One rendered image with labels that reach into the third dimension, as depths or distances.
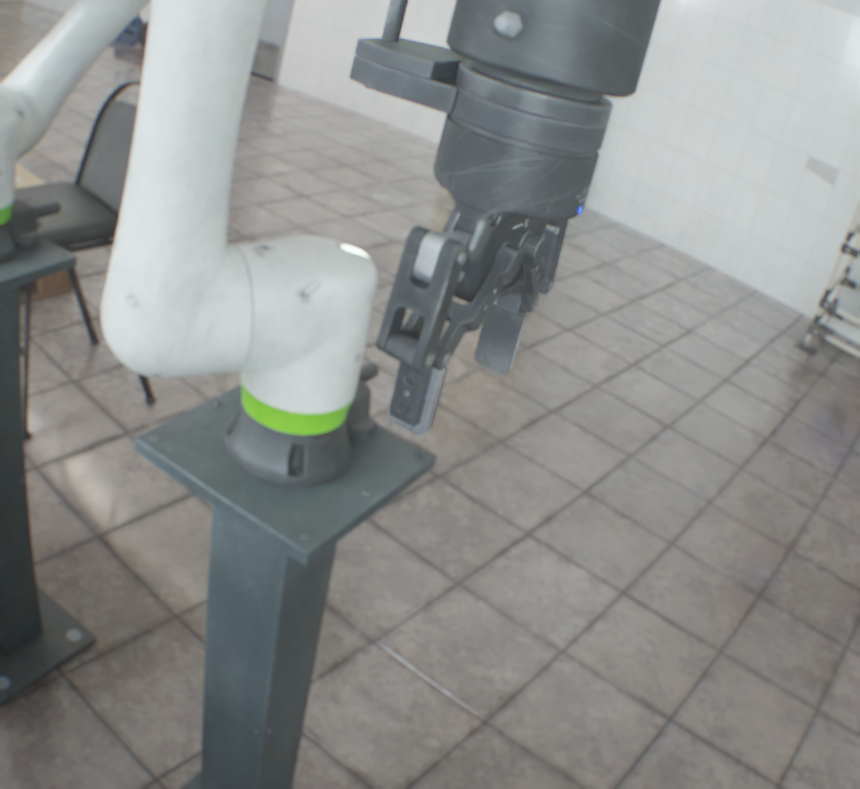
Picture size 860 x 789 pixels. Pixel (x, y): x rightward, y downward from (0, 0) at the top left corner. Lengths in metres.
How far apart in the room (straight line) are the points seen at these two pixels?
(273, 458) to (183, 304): 0.23
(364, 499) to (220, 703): 0.48
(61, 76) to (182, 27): 0.75
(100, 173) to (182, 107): 1.93
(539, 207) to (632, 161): 5.22
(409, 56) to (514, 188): 0.08
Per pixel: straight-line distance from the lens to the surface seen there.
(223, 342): 0.84
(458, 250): 0.37
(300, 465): 0.97
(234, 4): 0.74
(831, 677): 2.57
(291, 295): 0.85
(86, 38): 1.45
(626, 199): 5.66
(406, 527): 2.44
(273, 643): 1.13
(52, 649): 1.97
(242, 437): 0.98
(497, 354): 0.50
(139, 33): 8.73
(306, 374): 0.90
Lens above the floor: 1.50
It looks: 28 degrees down
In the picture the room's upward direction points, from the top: 15 degrees clockwise
